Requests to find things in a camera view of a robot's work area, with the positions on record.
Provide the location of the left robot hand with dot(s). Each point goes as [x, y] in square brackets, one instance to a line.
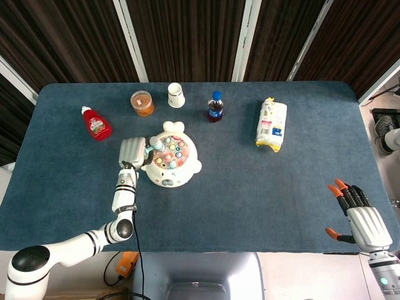
[131, 153]

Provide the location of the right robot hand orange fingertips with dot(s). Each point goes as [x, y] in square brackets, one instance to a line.
[368, 228]

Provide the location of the teal toy hammer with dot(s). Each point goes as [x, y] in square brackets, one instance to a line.
[156, 144]

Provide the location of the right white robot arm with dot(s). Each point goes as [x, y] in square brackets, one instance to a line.
[384, 275]

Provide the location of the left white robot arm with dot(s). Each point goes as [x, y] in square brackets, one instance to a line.
[72, 245]

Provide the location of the whack-a-mole toy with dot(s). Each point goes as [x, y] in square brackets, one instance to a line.
[175, 165]

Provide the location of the red ketchup bottle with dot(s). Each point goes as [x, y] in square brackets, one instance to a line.
[97, 126]

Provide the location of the clear jar orange contents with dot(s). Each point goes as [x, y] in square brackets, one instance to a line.
[142, 103]

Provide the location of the white paper cup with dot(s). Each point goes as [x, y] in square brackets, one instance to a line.
[176, 97]

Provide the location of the Pepsi bottle blue cap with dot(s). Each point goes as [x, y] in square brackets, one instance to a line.
[215, 109]

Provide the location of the grey sneaker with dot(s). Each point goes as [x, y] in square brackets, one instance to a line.
[382, 134]

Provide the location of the orange device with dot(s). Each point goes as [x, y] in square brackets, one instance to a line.
[126, 264]

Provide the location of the black tray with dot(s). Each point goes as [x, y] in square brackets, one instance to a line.
[386, 113]

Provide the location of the blue table cloth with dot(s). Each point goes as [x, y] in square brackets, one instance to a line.
[237, 203]

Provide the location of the grey robot torso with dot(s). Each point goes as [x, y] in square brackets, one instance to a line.
[197, 272]

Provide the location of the white yellow food packet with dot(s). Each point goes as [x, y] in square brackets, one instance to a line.
[271, 125]

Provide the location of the white partition post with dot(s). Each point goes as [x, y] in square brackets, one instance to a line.
[245, 40]
[307, 43]
[131, 43]
[379, 82]
[17, 81]

